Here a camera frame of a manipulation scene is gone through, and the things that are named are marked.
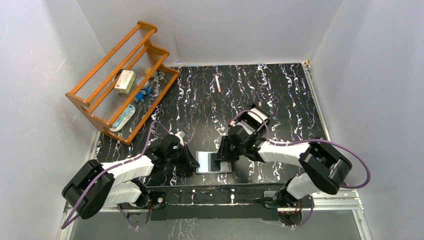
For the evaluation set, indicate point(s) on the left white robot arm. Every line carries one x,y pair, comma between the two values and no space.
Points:
97,185

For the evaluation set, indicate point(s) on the white card stack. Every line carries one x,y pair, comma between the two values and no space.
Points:
254,120

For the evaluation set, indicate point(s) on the blue small bottle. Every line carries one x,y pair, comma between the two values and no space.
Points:
145,90

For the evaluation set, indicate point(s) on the light blue blister pack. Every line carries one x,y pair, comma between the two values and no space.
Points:
124,117

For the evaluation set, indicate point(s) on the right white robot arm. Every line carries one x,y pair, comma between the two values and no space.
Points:
325,168

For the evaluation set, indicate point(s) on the silver metal card holder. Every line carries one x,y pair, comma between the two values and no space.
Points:
209,164

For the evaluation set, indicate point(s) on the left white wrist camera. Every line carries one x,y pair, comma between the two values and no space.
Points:
180,135

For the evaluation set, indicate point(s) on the orange wooden shelf rack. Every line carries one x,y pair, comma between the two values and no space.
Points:
96,98

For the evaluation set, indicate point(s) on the cream medicine box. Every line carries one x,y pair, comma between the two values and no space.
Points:
125,81

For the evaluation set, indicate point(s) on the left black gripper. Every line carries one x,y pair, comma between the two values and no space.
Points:
185,156

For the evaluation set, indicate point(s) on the black card tray box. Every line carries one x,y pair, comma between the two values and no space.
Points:
242,132

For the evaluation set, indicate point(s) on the pink white pen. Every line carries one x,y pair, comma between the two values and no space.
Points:
216,77

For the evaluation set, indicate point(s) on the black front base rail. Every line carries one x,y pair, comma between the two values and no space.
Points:
228,201

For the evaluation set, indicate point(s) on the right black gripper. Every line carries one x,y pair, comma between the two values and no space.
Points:
223,154

